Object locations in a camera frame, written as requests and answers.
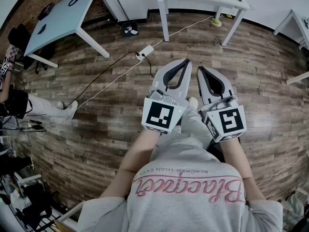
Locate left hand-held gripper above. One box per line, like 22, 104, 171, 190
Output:
141, 58, 193, 135

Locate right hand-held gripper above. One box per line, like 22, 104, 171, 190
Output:
196, 66, 248, 144

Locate person's left forearm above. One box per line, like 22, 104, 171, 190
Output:
99, 128, 161, 199

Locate person's right forearm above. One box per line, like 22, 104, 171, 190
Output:
221, 138, 267, 202

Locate white power strip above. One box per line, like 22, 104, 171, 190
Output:
135, 44, 155, 60

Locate grey trousers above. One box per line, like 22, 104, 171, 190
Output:
178, 105, 214, 152

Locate black stand base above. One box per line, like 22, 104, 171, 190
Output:
121, 20, 140, 39

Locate light blue table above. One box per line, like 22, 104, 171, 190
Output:
23, 0, 111, 69

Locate person in white shirt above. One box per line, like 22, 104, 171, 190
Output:
77, 135, 283, 232

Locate black device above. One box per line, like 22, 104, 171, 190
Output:
37, 3, 55, 21

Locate grey fabric bag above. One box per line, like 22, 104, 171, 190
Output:
282, 188, 309, 231

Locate black bag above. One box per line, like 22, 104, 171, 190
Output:
0, 88, 33, 119

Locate black office chair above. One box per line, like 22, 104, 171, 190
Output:
8, 24, 56, 74

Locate cluttered black metal rack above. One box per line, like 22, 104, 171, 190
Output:
0, 153, 63, 232

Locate short black cable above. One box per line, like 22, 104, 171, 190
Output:
144, 56, 155, 79

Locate long black cable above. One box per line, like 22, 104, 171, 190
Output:
63, 51, 139, 110

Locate long white cable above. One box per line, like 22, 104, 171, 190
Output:
36, 58, 141, 136

